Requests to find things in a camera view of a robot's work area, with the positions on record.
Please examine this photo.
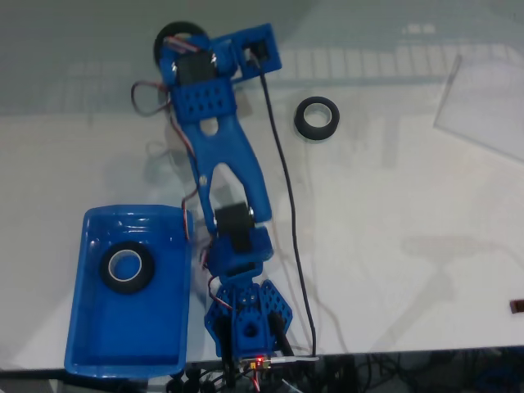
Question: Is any black camera cable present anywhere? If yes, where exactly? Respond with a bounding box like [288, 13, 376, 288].
[251, 56, 318, 358]

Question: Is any controller board with red light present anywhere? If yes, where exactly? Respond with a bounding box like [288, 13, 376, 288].
[241, 355, 274, 372]

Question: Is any blue camera mount frame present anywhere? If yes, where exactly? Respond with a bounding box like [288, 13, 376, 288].
[235, 23, 283, 81]

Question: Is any black tape roll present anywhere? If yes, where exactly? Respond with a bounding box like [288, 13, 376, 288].
[99, 241, 156, 296]
[153, 20, 208, 73]
[293, 96, 341, 142]

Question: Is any white cable plug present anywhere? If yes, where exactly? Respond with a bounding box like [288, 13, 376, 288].
[272, 355, 320, 364]

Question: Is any clear acrylic sheet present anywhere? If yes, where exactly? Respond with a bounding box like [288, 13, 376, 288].
[433, 52, 524, 165]

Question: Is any black table clamp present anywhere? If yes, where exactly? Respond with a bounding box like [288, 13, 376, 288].
[219, 314, 238, 388]

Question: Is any blue plastic bin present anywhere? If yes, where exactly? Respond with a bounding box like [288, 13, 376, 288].
[64, 204, 194, 378]

